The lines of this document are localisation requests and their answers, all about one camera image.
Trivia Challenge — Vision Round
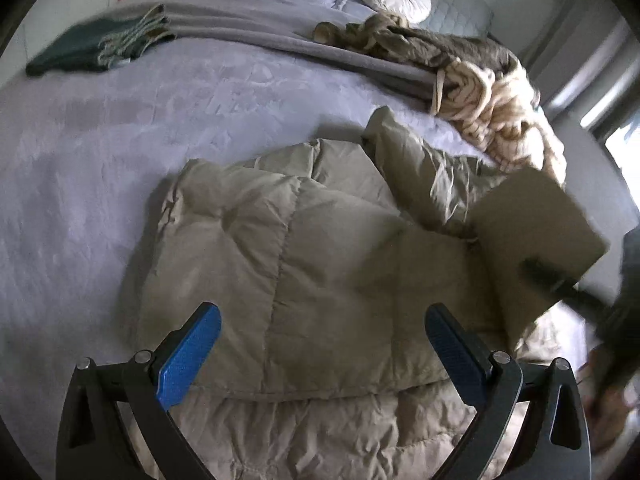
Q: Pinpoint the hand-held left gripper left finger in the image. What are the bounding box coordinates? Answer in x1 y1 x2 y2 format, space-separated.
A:
56 302 222 480

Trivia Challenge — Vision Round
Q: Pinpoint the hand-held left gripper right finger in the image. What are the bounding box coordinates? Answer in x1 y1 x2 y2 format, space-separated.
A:
424 302 593 480

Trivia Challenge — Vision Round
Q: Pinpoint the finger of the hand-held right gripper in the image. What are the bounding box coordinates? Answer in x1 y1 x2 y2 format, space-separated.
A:
517 256 608 320

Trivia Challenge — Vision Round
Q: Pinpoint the beige puffer jacket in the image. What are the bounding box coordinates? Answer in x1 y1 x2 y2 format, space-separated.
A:
125 106 612 480

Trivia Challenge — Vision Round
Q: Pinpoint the window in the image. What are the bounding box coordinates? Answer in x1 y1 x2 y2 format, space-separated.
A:
580 107 640 173

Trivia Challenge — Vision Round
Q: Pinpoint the cream chunky knit blanket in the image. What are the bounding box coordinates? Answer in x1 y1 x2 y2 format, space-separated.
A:
428 55 569 187

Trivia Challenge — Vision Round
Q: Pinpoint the bed with lavender sheet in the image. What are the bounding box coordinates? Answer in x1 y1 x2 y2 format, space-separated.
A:
0 0 568 461

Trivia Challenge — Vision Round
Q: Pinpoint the olive brown cloth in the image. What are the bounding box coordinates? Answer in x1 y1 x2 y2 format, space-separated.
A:
314 12 522 87

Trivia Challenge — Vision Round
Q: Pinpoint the dark green fringed cloth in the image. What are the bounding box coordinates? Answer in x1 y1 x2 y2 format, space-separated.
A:
25 4 177 77

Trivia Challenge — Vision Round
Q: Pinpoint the grey blanket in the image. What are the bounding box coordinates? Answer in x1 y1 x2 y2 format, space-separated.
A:
115 0 441 106

